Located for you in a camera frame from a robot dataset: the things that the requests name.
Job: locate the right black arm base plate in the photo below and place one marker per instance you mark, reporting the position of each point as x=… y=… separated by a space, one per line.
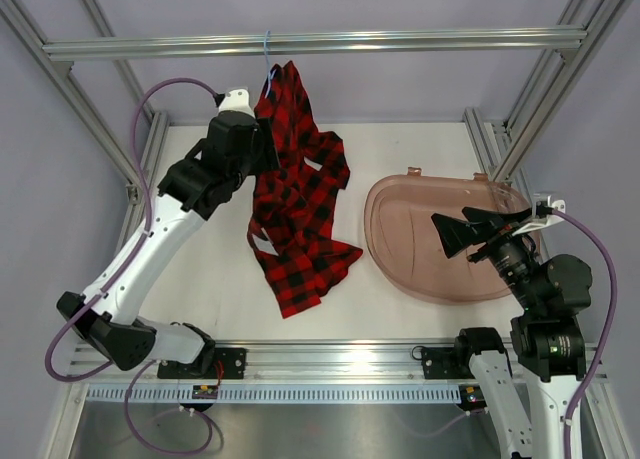
x=439 y=363

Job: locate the pink translucent plastic basin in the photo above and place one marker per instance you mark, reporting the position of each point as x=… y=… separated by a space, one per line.
x=405 y=245

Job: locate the white slotted cable duct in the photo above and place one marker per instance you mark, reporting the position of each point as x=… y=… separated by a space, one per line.
x=236 y=393

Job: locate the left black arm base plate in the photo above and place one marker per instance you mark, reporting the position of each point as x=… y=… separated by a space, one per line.
x=225 y=363

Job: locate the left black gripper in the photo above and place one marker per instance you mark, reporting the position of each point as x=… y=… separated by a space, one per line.
x=263 y=141

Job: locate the aluminium frame posts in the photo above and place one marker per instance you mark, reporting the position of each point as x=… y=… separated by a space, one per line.
x=16 y=16
x=502 y=146

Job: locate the right aluminium frame posts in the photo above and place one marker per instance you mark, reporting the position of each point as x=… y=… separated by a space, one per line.
x=502 y=146

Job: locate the front aluminium rail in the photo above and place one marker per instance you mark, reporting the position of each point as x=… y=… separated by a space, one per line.
x=315 y=362

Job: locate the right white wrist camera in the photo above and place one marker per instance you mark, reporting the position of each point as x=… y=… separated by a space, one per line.
x=544 y=213

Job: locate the light blue wire hanger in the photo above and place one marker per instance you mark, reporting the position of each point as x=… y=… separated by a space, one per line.
x=267 y=59

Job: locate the aluminium frame top crossbar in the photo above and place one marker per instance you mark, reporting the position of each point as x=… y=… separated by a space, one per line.
x=112 y=48

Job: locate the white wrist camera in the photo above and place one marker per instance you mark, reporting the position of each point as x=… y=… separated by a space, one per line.
x=235 y=100
x=544 y=213

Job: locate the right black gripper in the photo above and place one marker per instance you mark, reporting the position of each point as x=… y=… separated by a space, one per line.
x=459 y=234

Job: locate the red black plaid shirt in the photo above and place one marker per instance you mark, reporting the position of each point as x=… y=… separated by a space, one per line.
x=293 y=209

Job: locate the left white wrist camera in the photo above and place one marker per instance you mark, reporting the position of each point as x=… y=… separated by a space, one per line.
x=235 y=100

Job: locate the left aluminium frame posts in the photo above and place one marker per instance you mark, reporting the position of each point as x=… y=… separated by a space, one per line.
x=16 y=16

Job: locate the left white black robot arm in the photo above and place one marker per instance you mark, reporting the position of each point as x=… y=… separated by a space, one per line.
x=106 y=315

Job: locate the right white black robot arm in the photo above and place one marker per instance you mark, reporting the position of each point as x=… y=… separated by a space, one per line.
x=546 y=338

